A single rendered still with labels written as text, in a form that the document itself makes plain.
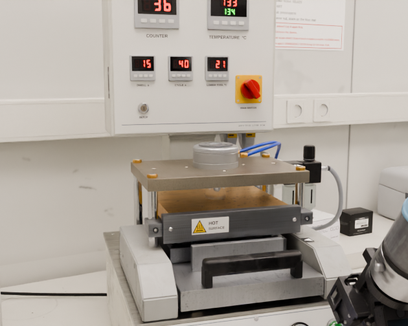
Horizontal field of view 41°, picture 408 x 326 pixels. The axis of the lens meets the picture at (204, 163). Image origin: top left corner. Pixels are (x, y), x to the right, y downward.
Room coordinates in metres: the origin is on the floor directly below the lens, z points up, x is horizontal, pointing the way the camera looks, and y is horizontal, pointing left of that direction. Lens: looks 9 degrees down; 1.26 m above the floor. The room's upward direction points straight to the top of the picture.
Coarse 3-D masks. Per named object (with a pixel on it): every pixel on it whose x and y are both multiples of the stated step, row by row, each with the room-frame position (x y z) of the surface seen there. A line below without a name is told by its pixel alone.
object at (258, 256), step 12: (264, 252) 0.75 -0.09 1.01; (276, 252) 0.75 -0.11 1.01; (288, 252) 0.75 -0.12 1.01; (300, 252) 0.76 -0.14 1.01; (204, 264) 0.72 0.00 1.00; (216, 264) 0.72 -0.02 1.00; (228, 264) 0.72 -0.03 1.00; (240, 264) 0.73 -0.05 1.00; (252, 264) 0.73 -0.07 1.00; (264, 264) 0.74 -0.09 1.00; (276, 264) 0.74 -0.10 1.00; (288, 264) 0.75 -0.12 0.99; (300, 264) 0.75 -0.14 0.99; (204, 276) 0.72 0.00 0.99; (300, 276) 0.75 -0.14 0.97
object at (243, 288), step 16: (256, 240) 0.81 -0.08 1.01; (272, 240) 0.82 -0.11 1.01; (192, 256) 0.78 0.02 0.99; (208, 256) 0.79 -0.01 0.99; (176, 272) 0.78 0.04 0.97; (192, 272) 0.78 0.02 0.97; (256, 272) 0.78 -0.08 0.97; (272, 272) 0.78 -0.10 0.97; (288, 272) 0.78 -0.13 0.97; (304, 272) 0.78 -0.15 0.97; (176, 288) 0.73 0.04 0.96; (192, 288) 0.72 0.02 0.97; (208, 288) 0.72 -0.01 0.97; (224, 288) 0.72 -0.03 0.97; (240, 288) 0.73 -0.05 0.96; (256, 288) 0.74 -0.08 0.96; (272, 288) 0.74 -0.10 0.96; (288, 288) 0.75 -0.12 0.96; (304, 288) 0.76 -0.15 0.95; (320, 288) 0.76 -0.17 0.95; (192, 304) 0.71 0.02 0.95; (208, 304) 0.72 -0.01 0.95; (224, 304) 0.72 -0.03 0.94; (240, 304) 0.73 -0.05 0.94
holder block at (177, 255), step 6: (240, 240) 0.86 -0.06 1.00; (162, 246) 0.88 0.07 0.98; (168, 246) 0.83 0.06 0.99; (174, 246) 0.82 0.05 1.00; (180, 246) 0.83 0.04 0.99; (186, 246) 0.83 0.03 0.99; (168, 252) 0.83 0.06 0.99; (174, 252) 0.82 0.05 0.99; (180, 252) 0.82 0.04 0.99; (186, 252) 0.82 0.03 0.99; (168, 258) 0.83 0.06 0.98; (174, 258) 0.82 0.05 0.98; (180, 258) 0.82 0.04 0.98; (186, 258) 0.82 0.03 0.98
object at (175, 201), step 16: (160, 192) 0.97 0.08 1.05; (176, 192) 0.97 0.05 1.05; (192, 192) 0.97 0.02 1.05; (208, 192) 0.91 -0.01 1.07; (224, 192) 0.91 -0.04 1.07; (240, 192) 0.97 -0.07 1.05; (256, 192) 0.97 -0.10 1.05; (160, 208) 0.88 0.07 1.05; (176, 208) 0.84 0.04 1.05; (192, 208) 0.84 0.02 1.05; (208, 208) 0.84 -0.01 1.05; (224, 208) 0.84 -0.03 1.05
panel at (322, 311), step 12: (276, 312) 0.74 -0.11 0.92; (288, 312) 0.74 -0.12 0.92; (300, 312) 0.75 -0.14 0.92; (312, 312) 0.75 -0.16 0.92; (324, 312) 0.76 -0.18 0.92; (180, 324) 0.70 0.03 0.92; (192, 324) 0.70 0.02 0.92; (204, 324) 0.71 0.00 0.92; (216, 324) 0.71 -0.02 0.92; (228, 324) 0.72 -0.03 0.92; (240, 324) 0.72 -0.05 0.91; (252, 324) 0.72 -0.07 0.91; (264, 324) 0.73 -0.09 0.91; (276, 324) 0.73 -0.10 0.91; (288, 324) 0.74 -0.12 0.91; (312, 324) 0.75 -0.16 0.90; (324, 324) 0.75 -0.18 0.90
